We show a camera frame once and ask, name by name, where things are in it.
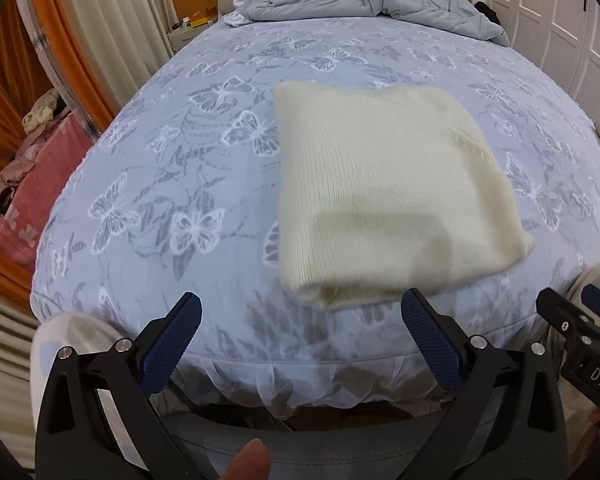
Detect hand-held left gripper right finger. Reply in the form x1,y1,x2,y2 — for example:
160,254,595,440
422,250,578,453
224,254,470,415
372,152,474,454
400,287,570,480

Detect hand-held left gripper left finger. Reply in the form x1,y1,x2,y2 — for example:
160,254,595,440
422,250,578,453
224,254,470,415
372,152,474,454
34,291,204,480

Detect cream knit cardigan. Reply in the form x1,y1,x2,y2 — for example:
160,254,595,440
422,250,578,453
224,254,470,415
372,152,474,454
272,81,535,311

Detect person's left hand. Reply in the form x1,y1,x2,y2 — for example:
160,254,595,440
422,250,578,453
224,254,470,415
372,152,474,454
219,438,274,480

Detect person's right leg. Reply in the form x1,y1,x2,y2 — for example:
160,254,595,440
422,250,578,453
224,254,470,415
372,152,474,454
542,260,600,480

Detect person's grey top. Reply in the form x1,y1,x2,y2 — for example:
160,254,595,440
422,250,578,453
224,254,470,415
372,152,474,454
152,407,461,480

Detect cream curtain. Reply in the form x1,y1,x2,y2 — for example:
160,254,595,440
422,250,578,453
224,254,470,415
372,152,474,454
54,0,177,117
0,285,42,461

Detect bed with blue butterfly sheet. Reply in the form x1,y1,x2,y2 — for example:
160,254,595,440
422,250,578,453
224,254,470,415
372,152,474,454
30,10,600,421

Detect crumpled cream cloth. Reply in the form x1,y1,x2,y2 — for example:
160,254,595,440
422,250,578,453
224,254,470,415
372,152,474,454
22,87,72,134

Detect white wardrobe doors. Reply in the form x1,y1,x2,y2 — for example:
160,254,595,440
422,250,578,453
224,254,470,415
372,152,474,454
472,0,600,127

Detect white nightstand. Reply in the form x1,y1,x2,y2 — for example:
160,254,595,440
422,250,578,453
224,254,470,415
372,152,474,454
167,19,217,57

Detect black item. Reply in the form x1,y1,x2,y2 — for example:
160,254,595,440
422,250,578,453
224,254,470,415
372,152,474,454
474,1,502,26

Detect orange curtain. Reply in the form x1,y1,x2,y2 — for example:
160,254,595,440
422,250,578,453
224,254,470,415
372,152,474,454
0,0,122,291

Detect yellow box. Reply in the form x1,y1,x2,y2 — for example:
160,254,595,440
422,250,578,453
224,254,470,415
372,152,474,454
190,7,219,29

